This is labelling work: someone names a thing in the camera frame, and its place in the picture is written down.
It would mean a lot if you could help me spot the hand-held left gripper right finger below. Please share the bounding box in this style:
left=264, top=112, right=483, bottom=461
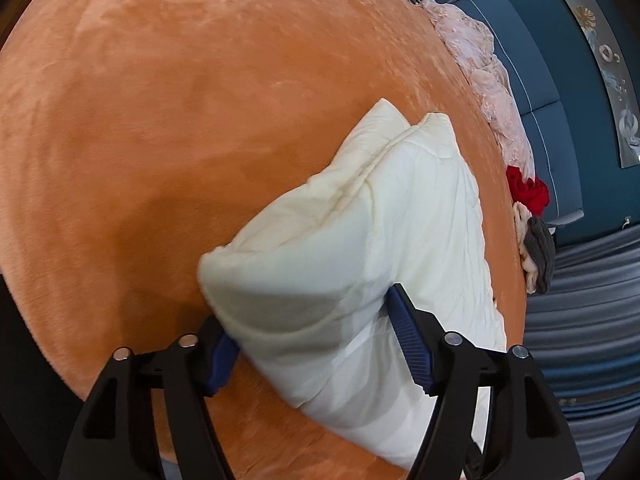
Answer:
left=387, top=282, right=583, bottom=480

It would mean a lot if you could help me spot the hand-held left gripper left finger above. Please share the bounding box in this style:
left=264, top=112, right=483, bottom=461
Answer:
left=59, top=317, right=241, bottom=480

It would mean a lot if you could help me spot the white padded jacket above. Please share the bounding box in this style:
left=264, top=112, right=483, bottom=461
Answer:
left=198, top=98, right=508, bottom=473

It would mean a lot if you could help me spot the cream cloth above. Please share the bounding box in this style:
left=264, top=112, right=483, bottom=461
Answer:
left=512, top=202, right=538, bottom=291

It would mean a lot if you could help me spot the grey cloth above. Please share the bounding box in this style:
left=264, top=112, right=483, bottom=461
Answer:
left=522, top=216, right=557, bottom=295

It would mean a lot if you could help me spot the grey curtain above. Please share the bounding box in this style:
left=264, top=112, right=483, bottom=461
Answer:
left=522, top=225, right=640, bottom=480

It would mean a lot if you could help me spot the red cloth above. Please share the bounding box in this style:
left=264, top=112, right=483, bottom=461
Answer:
left=505, top=165, right=551, bottom=211

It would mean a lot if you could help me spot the orange plush blanket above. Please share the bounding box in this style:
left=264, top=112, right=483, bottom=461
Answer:
left=0, top=0, right=531, bottom=466

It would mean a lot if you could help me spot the pink quilt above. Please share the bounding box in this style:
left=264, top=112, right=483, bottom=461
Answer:
left=420, top=0, right=535, bottom=173

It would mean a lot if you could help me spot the blue padded headboard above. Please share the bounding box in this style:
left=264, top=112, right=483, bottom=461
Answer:
left=447, top=0, right=586, bottom=226

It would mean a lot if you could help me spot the long wall picture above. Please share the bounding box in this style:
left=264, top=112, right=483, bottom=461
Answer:
left=561, top=0, right=640, bottom=168

